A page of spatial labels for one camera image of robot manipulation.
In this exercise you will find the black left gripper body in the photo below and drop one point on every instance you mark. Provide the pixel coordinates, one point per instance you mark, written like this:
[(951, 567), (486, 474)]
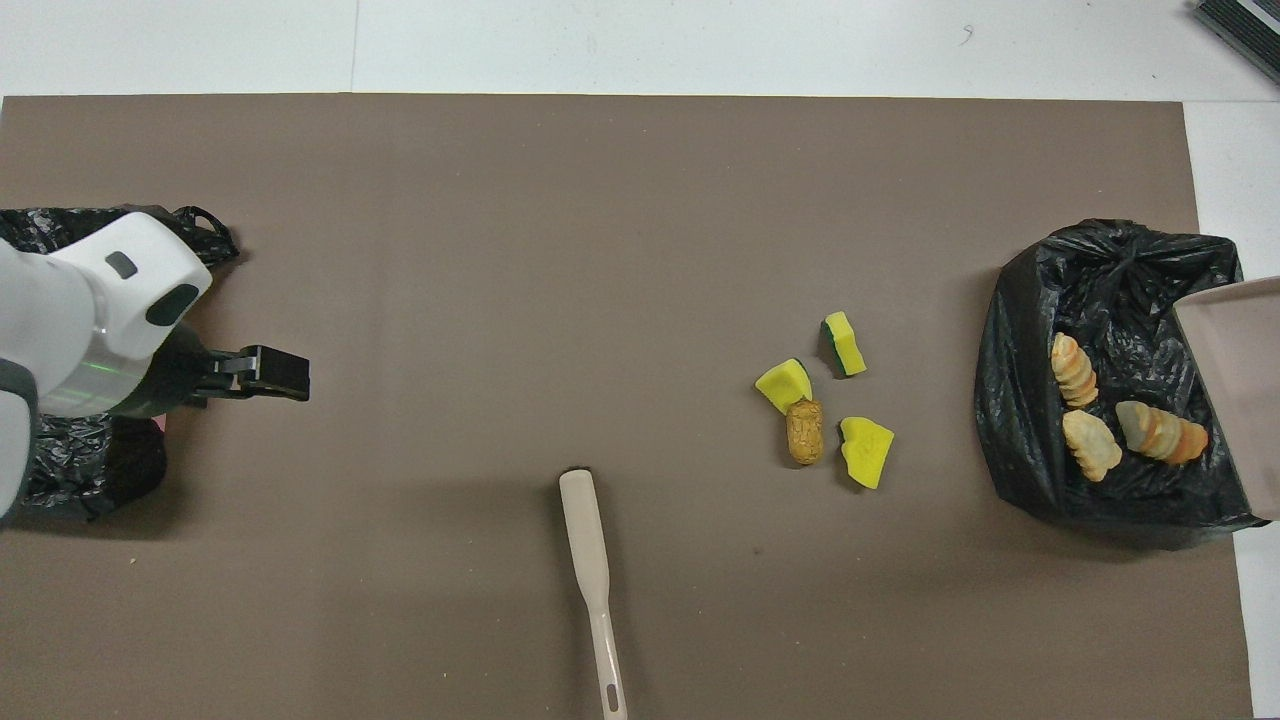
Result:
[(178, 380)]

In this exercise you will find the beige hand brush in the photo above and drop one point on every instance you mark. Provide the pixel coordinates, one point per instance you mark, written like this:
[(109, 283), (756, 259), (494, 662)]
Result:
[(583, 530)]

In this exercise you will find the yellow wedge sponge piece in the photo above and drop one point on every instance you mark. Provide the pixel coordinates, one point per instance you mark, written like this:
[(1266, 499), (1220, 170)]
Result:
[(782, 385)]

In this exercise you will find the brown peanut toy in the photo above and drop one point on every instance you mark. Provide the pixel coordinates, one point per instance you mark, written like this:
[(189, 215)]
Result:
[(804, 432)]

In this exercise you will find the yellow sponge with green side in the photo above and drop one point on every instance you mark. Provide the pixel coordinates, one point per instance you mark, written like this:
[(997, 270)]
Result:
[(845, 345)]

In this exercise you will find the yellow notched sponge piece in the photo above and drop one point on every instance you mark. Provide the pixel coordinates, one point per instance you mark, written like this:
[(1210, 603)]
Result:
[(865, 452)]

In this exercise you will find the striped croissant piece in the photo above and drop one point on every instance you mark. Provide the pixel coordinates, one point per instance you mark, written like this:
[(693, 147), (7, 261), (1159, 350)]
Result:
[(1073, 370)]

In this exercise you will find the pale bread chunk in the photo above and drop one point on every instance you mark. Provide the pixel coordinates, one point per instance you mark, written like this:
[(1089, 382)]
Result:
[(1090, 445)]

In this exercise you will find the croissant piece with pale end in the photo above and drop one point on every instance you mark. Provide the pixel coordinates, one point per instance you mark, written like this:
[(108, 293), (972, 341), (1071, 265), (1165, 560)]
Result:
[(1160, 433)]

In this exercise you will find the beige plastic dustpan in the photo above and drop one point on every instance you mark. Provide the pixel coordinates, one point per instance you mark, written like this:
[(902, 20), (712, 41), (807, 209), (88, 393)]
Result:
[(1240, 380)]

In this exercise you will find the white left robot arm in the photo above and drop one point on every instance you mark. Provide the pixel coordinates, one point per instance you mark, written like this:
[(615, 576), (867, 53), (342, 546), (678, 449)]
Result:
[(90, 300)]

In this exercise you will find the black trash bag over pink bin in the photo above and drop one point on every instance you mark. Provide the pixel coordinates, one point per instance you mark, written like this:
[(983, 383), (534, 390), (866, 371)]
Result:
[(90, 470)]

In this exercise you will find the black trash bag, tied knot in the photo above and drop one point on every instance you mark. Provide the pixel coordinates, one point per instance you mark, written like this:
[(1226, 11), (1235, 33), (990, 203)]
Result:
[(1030, 470)]

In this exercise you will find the brown paper table mat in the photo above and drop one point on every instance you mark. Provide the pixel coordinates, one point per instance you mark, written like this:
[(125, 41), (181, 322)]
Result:
[(500, 250)]

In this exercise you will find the dark ribbed object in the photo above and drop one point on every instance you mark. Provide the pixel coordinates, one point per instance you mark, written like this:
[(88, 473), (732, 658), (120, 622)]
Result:
[(1250, 30)]

